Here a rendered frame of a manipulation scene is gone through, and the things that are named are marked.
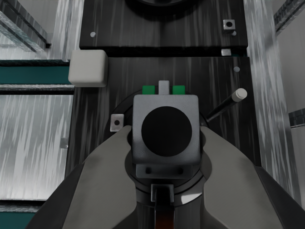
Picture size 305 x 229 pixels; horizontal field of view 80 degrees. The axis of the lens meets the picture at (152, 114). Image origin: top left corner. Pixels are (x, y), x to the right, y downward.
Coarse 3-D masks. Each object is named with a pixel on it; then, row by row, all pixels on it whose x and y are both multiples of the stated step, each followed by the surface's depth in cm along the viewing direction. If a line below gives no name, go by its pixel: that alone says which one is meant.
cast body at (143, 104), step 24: (144, 96) 12; (168, 96) 12; (192, 96) 12; (144, 120) 11; (168, 120) 11; (192, 120) 12; (144, 144) 12; (168, 144) 10; (192, 144) 11; (144, 168) 14; (168, 168) 14
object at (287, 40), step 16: (32, 0) 42; (48, 0) 42; (272, 0) 40; (32, 16) 41; (48, 16) 41; (304, 16) 39; (48, 32) 40; (288, 32) 38; (304, 32) 38; (288, 48) 37; (304, 48) 37; (288, 64) 36; (304, 64) 36; (288, 80) 36; (304, 80) 36; (288, 96) 35; (304, 96) 35; (288, 112) 34; (304, 128) 34; (304, 144) 33; (304, 160) 32; (304, 176) 32; (304, 192) 31; (304, 208) 31
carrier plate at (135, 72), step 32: (128, 64) 25; (160, 64) 25; (192, 64) 25; (224, 64) 25; (96, 96) 24; (224, 96) 24; (96, 128) 24; (224, 128) 23; (256, 128) 23; (256, 160) 22; (192, 224) 21
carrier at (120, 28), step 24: (96, 0) 28; (120, 0) 28; (144, 0) 25; (168, 0) 25; (192, 0) 26; (216, 0) 27; (240, 0) 27; (96, 24) 27; (120, 24) 27; (144, 24) 27; (168, 24) 27; (192, 24) 26; (216, 24) 26; (240, 24) 26; (96, 48) 26; (120, 48) 26; (144, 48) 26; (168, 48) 26; (192, 48) 26; (216, 48) 26; (240, 48) 26
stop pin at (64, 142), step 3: (63, 138) 24; (66, 138) 24; (60, 141) 24; (63, 141) 24; (66, 141) 24; (60, 144) 24; (63, 144) 24; (66, 144) 24; (60, 147) 24; (63, 147) 24; (66, 147) 24
